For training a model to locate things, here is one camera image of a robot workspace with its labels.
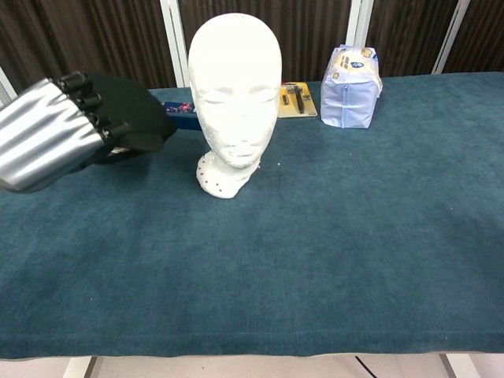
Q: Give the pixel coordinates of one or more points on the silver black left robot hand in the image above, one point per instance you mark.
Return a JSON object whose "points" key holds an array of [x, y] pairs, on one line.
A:
{"points": [[43, 134]]}

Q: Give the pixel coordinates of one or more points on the black cap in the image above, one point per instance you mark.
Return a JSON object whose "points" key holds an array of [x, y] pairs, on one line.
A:
{"points": [[134, 106]]}

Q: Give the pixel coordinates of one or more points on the white mannequin head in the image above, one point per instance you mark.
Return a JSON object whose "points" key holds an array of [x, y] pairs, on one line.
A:
{"points": [[234, 78]]}

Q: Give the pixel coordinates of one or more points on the blue flat box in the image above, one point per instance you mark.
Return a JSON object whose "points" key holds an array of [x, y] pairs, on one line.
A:
{"points": [[183, 120]]}

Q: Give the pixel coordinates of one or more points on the white table leg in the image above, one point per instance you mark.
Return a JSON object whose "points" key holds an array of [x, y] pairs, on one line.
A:
{"points": [[78, 368], [451, 366]]}

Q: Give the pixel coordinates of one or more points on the yellow blister tool package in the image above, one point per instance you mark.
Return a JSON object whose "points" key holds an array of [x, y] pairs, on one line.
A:
{"points": [[297, 100]]}

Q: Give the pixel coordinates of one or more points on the pale blue tissue pack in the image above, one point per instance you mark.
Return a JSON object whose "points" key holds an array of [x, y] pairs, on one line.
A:
{"points": [[346, 98]]}

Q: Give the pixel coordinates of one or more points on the white frame post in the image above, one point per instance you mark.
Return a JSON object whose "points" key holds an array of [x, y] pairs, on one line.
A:
{"points": [[175, 39], [360, 31], [7, 86], [449, 35]]}

